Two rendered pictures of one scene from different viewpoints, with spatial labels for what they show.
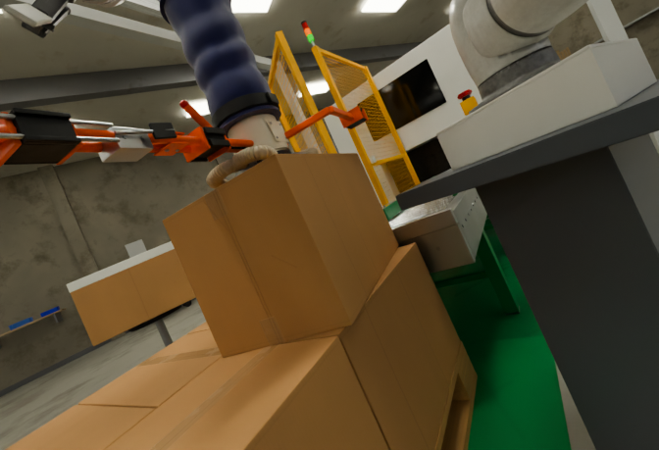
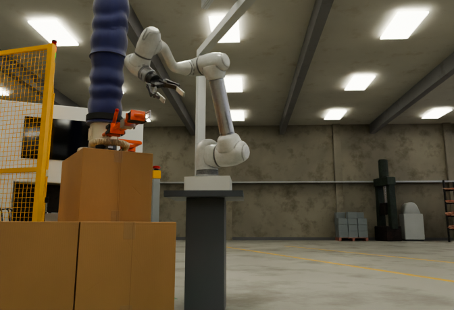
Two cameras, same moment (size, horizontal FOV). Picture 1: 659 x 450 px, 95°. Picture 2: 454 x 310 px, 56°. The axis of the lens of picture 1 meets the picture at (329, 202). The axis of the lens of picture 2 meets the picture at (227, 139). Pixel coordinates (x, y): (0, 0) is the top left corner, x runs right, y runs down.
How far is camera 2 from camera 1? 2.19 m
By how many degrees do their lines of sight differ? 55
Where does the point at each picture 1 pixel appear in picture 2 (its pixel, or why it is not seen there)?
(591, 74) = (228, 182)
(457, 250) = not seen: hidden behind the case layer
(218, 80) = (113, 101)
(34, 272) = not seen: outside the picture
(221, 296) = (96, 193)
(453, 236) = not seen: hidden behind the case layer
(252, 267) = (121, 187)
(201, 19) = (118, 73)
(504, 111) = (207, 180)
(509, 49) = (211, 165)
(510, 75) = (209, 172)
